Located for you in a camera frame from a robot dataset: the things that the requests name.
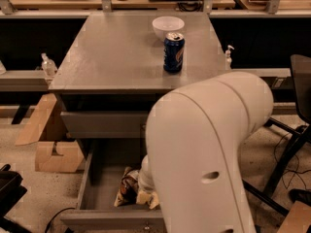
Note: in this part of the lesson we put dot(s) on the white bowl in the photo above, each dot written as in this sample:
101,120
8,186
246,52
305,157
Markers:
164,25

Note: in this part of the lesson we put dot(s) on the cardboard piece lower right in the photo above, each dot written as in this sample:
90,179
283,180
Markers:
298,220

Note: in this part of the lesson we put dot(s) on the clear plastic bottle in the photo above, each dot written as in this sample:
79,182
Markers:
48,66

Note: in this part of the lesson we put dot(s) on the brown chip bag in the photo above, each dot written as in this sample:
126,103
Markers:
134,190

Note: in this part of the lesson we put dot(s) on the open grey middle drawer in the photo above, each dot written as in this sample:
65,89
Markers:
106,161

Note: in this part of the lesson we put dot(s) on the black office chair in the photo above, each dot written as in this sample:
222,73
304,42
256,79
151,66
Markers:
301,76

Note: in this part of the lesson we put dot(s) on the white pump dispenser bottle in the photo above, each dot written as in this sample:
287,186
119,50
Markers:
228,58

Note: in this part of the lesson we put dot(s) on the blue soda can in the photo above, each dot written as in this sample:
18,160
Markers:
173,52

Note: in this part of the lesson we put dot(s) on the grey drawer cabinet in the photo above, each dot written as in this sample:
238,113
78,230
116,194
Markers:
116,63

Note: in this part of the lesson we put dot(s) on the cardboard box on floor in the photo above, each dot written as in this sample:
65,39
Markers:
63,157

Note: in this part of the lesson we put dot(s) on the closed grey upper drawer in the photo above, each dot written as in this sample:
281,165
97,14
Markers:
91,125

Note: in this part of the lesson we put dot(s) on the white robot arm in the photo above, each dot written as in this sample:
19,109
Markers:
193,135

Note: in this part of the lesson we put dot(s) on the black object lower left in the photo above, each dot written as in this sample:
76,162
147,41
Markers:
11,191

